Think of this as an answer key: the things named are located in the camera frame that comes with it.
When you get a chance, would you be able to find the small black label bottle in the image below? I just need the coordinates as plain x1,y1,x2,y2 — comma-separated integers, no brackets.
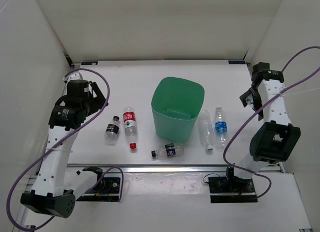
104,116,120,145

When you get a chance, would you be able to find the blue label water bottle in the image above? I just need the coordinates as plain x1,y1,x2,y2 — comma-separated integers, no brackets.
214,106,228,150

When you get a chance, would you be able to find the clear unlabelled plastic bottle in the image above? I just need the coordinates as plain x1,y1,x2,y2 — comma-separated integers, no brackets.
197,110,215,153

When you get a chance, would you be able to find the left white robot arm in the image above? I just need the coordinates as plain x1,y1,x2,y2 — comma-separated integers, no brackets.
20,80,106,218

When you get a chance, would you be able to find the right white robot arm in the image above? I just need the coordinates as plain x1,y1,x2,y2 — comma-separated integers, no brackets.
224,62,301,192

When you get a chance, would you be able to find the green plastic bin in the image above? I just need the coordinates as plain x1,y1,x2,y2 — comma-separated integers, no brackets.
151,77,205,142

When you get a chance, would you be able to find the right blue corner label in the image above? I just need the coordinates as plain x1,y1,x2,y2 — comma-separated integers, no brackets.
228,60,246,65

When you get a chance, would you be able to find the blue corner label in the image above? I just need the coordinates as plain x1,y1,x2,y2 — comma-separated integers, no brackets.
228,60,246,65
81,61,98,66

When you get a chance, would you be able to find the red label water bottle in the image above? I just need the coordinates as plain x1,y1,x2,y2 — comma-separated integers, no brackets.
123,107,138,150

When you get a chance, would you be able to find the left blue corner label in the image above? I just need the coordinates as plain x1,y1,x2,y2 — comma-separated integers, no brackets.
81,61,98,66

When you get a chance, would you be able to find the pepsi label clear bottle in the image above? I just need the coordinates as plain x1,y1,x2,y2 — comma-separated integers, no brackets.
151,142,184,161

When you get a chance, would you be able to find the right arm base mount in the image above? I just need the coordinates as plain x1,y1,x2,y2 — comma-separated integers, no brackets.
202,173,258,203

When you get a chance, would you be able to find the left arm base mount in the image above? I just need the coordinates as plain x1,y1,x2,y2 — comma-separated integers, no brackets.
76,177,123,202

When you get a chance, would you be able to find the aluminium table edge rail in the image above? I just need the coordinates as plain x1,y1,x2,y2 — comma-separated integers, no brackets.
67,164,283,173

